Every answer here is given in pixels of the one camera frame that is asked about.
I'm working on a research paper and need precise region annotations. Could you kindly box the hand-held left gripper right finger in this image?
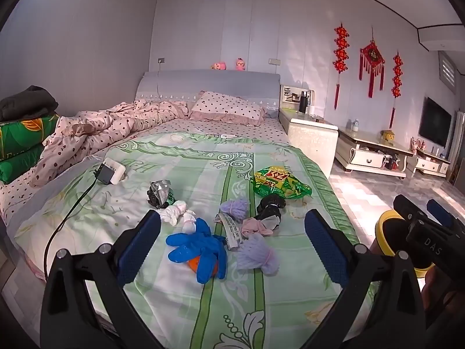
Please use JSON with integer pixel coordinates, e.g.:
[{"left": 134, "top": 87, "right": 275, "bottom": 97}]
[{"left": 304, "top": 209, "right": 425, "bottom": 349}]

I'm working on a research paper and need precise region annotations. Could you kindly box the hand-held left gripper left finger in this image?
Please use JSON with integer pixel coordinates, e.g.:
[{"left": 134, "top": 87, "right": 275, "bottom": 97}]
[{"left": 40, "top": 209, "right": 162, "bottom": 349}]

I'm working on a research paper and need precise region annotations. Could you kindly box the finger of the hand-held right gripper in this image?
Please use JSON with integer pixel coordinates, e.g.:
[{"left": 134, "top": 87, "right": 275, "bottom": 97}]
[
  {"left": 426, "top": 199, "right": 460, "bottom": 228},
  {"left": 393, "top": 194, "right": 427, "bottom": 226}
]

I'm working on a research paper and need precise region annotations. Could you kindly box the yellow round bin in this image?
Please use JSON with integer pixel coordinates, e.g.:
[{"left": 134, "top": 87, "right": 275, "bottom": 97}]
[{"left": 376, "top": 211, "right": 434, "bottom": 279}]

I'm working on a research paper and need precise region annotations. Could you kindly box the white sock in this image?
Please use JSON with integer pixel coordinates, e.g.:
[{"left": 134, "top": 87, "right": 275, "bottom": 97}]
[{"left": 159, "top": 201, "right": 198, "bottom": 234}]

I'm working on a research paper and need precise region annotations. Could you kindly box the black silver wrapper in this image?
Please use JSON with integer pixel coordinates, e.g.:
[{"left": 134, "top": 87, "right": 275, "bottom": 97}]
[{"left": 147, "top": 181, "right": 176, "bottom": 209}]

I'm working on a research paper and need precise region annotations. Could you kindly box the blue rubber glove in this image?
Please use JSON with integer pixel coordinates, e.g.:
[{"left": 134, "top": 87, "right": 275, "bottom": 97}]
[{"left": 166, "top": 218, "right": 229, "bottom": 283}]

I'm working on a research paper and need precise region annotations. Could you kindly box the small orange item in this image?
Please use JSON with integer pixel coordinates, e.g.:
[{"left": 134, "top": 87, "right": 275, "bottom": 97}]
[{"left": 189, "top": 254, "right": 219, "bottom": 275}]

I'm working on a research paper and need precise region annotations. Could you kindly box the black grey sock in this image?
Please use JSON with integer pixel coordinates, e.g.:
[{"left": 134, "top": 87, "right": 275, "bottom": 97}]
[{"left": 256, "top": 194, "right": 286, "bottom": 231}]

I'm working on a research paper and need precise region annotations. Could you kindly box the lavender sock bundle front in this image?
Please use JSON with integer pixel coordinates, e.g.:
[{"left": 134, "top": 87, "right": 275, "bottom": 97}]
[{"left": 236, "top": 233, "right": 280, "bottom": 275}]

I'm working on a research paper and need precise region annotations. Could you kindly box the lavender sock bundle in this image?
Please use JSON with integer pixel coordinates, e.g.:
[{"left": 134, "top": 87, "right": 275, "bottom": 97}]
[
  {"left": 236, "top": 233, "right": 280, "bottom": 275},
  {"left": 220, "top": 198, "right": 249, "bottom": 222}
]

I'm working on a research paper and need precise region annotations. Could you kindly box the pink cloth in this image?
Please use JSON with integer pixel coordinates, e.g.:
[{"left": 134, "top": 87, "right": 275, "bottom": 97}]
[{"left": 242, "top": 217, "right": 277, "bottom": 237}]

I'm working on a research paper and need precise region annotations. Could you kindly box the green yellow snack bag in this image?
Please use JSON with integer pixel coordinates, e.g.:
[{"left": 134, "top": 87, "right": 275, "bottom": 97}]
[{"left": 252, "top": 166, "right": 313, "bottom": 200}]

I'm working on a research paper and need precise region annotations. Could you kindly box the printed paper strip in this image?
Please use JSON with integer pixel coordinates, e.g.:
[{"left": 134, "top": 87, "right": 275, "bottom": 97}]
[{"left": 214, "top": 214, "right": 243, "bottom": 251}]

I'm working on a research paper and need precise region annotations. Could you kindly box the lavender sock bundle back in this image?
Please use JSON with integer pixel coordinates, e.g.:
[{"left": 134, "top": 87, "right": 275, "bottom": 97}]
[{"left": 220, "top": 198, "right": 249, "bottom": 222}]

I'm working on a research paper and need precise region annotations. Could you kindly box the small white cabinet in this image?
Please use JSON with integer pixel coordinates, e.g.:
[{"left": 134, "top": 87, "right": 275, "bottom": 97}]
[{"left": 407, "top": 147, "right": 451, "bottom": 178}]

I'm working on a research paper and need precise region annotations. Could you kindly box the white cabinet with drawer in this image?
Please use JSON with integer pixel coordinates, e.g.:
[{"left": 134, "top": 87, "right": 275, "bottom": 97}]
[{"left": 335, "top": 128, "right": 415, "bottom": 179}]

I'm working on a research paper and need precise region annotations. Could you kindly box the white power strip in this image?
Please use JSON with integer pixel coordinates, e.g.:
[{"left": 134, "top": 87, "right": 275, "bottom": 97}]
[{"left": 103, "top": 157, "right": 126, "bottom": 185}]

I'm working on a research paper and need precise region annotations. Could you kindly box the black charger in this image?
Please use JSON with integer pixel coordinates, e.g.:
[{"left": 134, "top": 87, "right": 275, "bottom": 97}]
[{"left": 94, "top": 163, "right": 114, "bottom": 185}]

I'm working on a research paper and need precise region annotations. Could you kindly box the white standing air conditioner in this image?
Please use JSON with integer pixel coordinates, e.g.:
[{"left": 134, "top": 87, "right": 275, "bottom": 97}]
[{"left": 454, "top": 111, "right": 465, "bottom": 161}]

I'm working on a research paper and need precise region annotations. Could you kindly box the green floral bedspread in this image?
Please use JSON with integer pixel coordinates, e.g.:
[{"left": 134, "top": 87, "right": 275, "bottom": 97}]
[{"left": 15, "top": 131, "right": 378, "bottom": 349}]

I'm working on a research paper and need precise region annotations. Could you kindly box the white nightstand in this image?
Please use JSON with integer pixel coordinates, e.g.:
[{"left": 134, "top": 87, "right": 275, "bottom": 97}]
[{"left": 278, "top": 84, "right": 339, "bottom": 153}]

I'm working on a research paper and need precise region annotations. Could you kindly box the pink dotted quilt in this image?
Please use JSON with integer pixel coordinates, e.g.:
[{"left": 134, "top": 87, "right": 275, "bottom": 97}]
[{"left": 31, "top": 99, "right": 198, "bottom": 188}]

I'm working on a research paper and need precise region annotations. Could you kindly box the dotted bed sheet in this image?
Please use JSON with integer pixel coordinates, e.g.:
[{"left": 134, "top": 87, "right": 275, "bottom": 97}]
[{"left": 0, "top": 116, "right": 289, "bottom": 226}]

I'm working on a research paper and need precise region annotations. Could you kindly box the shuttered window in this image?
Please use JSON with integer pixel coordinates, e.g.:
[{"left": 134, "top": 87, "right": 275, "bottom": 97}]
[{"left": 438, "top": 51, "right": 456, "bottom": 95}]

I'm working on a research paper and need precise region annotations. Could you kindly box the dotted ruffled pillow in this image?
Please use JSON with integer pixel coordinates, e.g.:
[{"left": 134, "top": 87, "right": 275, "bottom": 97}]
[{"left": 187, "top": 91, "right": 267, "bottom": 127}]

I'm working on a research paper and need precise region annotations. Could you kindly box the red diamond knot hanging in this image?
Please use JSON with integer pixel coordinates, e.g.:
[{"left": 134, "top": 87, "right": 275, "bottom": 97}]
[{"left": 360, "top": 25, "right": 386, "bottom": 99}]

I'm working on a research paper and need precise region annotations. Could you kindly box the green floral cushion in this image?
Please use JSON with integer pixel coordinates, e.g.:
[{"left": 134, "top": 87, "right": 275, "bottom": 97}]
[{"left": 0, "top": 113, "right": 60, "bottom": 184}]

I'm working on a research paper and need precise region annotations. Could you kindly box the grey padded bed headboard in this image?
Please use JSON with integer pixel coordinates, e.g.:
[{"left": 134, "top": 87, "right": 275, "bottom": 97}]
[{"left": 135, "top": 69, "right": 281, "bottom": 103}]

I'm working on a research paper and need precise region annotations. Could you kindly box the dark folded cloth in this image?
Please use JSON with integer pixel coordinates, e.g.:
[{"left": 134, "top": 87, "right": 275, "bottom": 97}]
[{"left": 0, "top": 85, "right": 59, "bottom": 121}]

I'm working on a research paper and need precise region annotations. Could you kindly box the black power cable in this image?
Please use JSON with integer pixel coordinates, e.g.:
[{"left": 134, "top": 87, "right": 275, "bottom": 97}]
[{"left": 44, "top": 180, "right": 99, "bottom": 280}]

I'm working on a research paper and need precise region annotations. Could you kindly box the black wall television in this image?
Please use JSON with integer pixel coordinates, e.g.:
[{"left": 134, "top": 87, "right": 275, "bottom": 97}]
[{"left": 418, "top": 96, "right": 453, "bottom": 149}]

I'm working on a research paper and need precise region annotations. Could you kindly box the red knot string hanging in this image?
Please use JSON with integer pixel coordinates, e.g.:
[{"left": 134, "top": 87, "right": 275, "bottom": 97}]
[
  {"left": 333, "top": 23, "right": 350, "bottom": 110},
  {"left": 389, "top": 51, "right": 404, "bottom": 129}
]

